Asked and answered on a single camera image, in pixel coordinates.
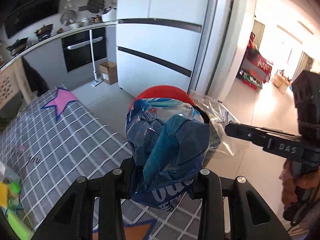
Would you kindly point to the red gift boxes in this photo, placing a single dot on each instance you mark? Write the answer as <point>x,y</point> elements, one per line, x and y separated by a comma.
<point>260,65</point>

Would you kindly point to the red stool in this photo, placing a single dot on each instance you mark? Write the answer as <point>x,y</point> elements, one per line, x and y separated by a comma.
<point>162,92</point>

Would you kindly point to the person's right hand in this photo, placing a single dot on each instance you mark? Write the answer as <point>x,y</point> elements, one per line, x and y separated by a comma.
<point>290,187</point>

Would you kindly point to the clear plastic bag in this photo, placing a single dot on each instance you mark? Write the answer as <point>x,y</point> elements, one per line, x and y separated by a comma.
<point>212,105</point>

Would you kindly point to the round black baking pan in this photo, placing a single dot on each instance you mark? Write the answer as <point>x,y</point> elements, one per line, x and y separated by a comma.
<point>95,3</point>

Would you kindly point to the round grey steamer rack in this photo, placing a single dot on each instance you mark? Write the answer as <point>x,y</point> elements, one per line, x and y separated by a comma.
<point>68,17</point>

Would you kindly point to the black cooking pot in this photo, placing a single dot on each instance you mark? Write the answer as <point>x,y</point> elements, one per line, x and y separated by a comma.
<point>43,30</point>

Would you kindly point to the black built-in oven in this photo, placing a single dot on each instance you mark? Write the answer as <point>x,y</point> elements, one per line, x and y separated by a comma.
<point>80,58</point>

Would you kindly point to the beige carved chair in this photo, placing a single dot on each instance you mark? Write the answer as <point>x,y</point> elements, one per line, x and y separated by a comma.
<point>10,82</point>

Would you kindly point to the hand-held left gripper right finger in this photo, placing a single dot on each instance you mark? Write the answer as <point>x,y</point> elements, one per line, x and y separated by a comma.
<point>207,187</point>

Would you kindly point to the green sponge block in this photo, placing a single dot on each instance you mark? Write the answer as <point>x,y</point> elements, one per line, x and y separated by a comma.
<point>17,225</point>

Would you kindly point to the blue plastic bag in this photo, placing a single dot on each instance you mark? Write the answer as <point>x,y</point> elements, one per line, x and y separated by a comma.
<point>170,142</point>

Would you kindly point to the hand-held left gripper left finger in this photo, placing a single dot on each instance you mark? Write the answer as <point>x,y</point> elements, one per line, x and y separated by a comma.
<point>125,180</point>

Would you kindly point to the black wok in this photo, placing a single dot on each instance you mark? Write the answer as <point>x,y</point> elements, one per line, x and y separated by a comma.
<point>17,45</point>

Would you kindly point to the white stick vacuum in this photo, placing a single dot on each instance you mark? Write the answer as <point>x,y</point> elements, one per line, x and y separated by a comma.
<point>94,65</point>

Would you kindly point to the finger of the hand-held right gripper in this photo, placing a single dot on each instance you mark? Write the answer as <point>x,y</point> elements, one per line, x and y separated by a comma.
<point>245,133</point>

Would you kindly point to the black range hood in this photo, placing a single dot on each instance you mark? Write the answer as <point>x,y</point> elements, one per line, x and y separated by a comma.
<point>32,10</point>

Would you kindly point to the brown cardboard box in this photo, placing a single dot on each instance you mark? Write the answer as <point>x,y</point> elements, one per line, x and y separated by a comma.
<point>108,72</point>

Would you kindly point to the white rice cooker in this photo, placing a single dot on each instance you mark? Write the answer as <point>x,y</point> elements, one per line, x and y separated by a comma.
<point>108,16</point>

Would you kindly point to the white refrigerator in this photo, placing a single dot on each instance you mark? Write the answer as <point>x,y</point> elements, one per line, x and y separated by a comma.
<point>155,55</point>

